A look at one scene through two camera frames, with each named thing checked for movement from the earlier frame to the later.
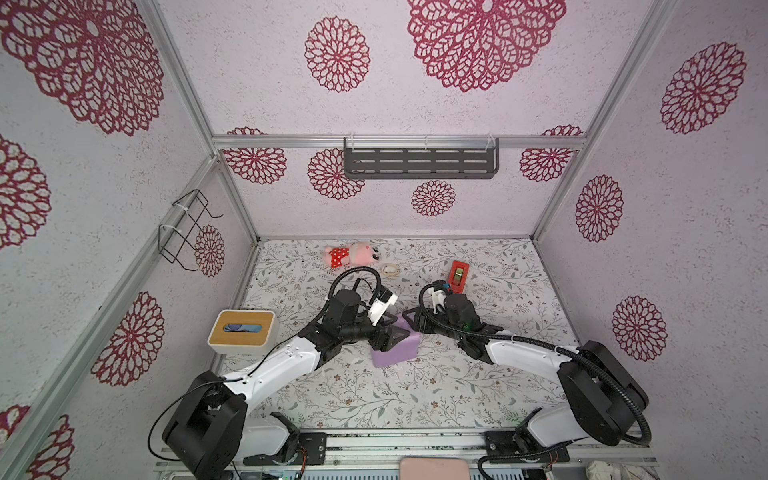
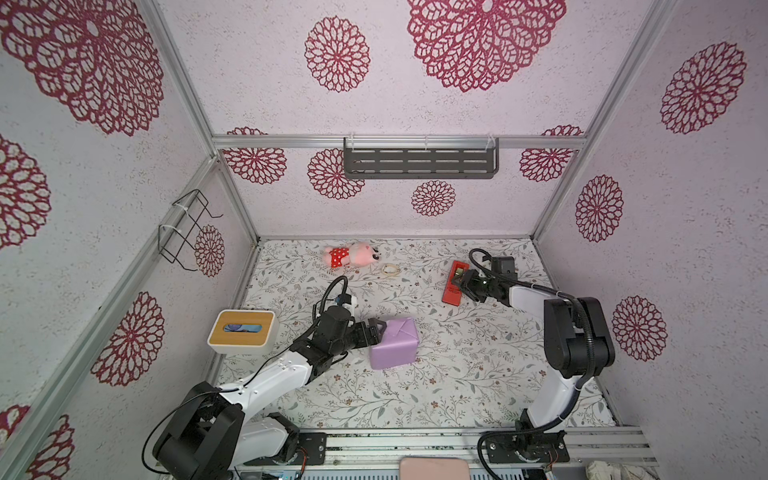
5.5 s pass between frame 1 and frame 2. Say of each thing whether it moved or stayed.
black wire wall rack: stayed
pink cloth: stayed
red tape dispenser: stayed
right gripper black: moved
